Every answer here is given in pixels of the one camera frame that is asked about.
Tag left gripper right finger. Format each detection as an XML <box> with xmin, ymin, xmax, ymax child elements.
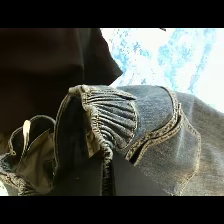
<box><xmin>111</xmin><ymin>152</ymin><xmax>169</xmax><ymax>196</ymax></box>

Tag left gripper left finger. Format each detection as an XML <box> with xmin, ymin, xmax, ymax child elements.
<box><xmin>49</xmin><ymin>160</ymin><xmax>104</xmax><ymax>196</ymax></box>

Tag dark blue jeans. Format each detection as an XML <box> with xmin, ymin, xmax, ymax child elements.
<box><xmin>0</xmin><ymin>84</ymin><xmax>224</xmax><ymax>196</ymax></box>

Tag black garment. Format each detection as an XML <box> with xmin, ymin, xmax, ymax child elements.
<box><xmin>0</xmin><ymin>28</ymin><xmax>124</xmax><ymax>143</ymax></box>

